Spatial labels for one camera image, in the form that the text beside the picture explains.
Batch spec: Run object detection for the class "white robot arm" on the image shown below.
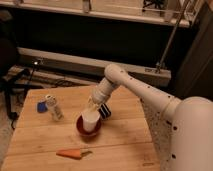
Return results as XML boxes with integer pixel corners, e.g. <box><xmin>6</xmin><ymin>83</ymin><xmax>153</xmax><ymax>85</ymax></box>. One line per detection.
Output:
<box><xmin>89</xmin><ymin>64</ymin><xmax>213</xmax><ymax>171</ymax></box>

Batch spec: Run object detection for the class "black striped rectangular block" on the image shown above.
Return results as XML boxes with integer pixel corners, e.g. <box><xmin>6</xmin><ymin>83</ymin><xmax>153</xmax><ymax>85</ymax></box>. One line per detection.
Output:
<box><xmin>99</xmin><ymin>104</ymin><xmax>111</xmax><ymax>119</ymax></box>

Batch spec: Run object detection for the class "red ceramic bowl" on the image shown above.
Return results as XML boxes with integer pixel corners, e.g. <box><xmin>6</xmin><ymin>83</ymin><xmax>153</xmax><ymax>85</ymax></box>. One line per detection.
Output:
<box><xmin>76</xmin><ymin>116</ymin><xmax>101</xmax><ymax>137</ymax></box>

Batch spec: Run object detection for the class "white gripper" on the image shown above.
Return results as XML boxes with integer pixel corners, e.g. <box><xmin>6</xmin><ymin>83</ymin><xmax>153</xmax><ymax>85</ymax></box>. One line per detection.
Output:
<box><xmin>87</xmin><ymin>78</ymin><xmax>118</xmax><ymax>111</ymax></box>

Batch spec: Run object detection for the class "blue small object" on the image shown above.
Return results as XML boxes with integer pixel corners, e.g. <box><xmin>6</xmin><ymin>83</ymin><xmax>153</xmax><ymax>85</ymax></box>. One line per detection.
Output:
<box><xmin>37</xmin><ymin>102</ymin><xmax>47</xmax><ymax>113</ymax></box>

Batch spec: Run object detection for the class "orange toy carrot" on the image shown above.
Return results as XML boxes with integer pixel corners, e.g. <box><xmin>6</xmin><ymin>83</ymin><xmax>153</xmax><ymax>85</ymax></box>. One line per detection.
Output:
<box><xmin>56</xmin><ymin>149</ymin><xmax>91</xmax><ymax>159</ymax></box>

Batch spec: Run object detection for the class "black office chair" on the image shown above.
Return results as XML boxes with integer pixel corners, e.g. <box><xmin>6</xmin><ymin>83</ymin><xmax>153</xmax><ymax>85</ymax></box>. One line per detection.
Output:
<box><xmin>0</xmin><ymin>9</ymin><xmax>41</xmax><ymax>129</ymax></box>

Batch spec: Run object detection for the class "metal tripod pole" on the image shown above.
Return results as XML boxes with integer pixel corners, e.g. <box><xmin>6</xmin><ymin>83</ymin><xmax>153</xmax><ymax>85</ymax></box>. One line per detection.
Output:
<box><xmin>155</xmin><ymin>0</ymin><xmax>191</xmax><ymax>73</ymax></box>

